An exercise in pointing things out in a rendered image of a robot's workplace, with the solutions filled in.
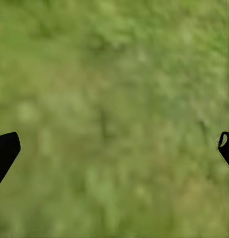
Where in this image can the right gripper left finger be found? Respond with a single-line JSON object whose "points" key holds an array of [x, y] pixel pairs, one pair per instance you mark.
{"points": [[9, 150]]}

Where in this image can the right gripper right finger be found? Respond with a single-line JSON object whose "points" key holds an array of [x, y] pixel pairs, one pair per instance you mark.
{"points": [[223, 145]]}

